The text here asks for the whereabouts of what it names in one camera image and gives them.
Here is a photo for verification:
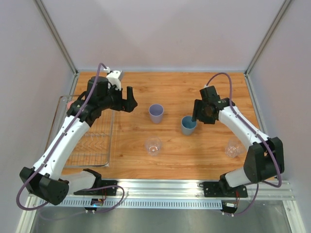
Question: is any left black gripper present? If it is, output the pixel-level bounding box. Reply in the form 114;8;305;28
99;84;138;113

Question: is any purple plastic cup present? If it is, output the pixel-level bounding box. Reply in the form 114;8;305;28
149;104;164;124

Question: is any blue plastic cup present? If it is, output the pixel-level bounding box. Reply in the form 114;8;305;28
181;116;197;135

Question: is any pink plastic cup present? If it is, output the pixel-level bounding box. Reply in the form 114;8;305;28
67;101;73;109

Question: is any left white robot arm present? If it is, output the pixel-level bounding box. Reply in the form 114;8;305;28
19;76;138;205

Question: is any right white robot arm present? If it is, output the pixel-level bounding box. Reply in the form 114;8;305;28
192;86;285;197

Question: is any clear glass cup centre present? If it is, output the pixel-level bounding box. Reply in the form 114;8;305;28
144;136;162;156

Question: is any clear glass cup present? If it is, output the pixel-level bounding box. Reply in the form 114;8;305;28
144;136;162;156
225;136;246;158

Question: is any clear glass cup right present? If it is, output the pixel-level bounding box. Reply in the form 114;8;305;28
225;136;246;158

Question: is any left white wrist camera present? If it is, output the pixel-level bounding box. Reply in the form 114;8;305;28
103;67;124;91

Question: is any wire dish rack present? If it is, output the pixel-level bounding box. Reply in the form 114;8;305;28
46;95;115;168

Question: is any aluminium front rail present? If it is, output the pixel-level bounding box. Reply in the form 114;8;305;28
29;178;294;201

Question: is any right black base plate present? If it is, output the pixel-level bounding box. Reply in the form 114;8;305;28
199;181;248;198

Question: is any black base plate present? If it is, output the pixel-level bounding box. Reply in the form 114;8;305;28
73;180;118;197
199;181;248;198

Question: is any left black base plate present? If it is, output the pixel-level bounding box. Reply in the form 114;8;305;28
73;180;118;197

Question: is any slotted cable duct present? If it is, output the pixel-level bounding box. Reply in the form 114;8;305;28
59;198;223;210

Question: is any right aluminium frame post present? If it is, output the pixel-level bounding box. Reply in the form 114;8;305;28
244;0;293;76

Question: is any aluminium frame post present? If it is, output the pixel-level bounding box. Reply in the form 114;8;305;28
244;0;293;76
33;0;78;74

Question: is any left aluminium frame post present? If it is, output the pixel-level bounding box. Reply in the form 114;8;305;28
33;0;78;74

